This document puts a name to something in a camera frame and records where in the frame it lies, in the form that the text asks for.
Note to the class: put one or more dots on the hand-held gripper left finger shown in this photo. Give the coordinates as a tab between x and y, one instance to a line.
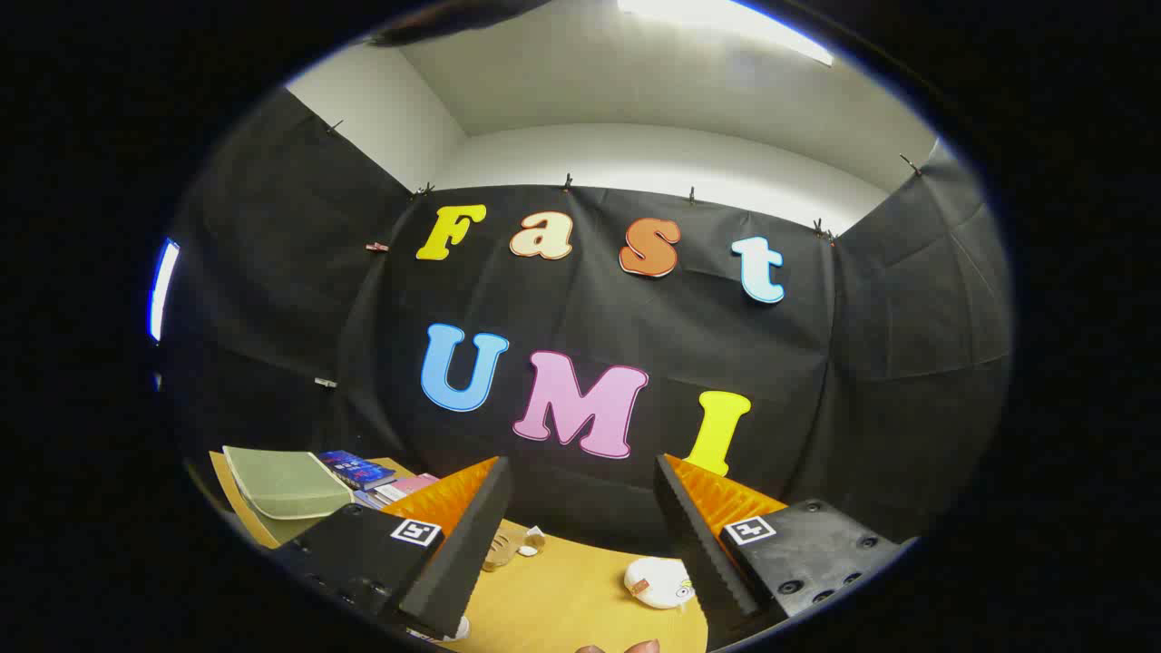
472	544

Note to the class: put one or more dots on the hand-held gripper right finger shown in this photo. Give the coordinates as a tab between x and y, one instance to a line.
694	535

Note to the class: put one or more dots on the beige fabric storage box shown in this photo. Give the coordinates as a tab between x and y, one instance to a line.
286	485

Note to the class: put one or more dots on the brown bread plush toy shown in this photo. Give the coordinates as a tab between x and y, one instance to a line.
501	549

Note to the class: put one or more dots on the white plush toy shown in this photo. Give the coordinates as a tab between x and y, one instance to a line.
658	580

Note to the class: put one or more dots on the pink cover book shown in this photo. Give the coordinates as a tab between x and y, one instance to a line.
408	485

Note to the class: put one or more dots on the dark blue book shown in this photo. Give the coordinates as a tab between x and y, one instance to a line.
356	469

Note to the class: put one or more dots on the black backdrop cloth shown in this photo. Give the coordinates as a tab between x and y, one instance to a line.
599	317

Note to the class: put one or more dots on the row of black clips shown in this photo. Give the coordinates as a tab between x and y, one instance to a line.
568	182

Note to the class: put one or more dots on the bright light strip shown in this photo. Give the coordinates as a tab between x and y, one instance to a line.
163	290

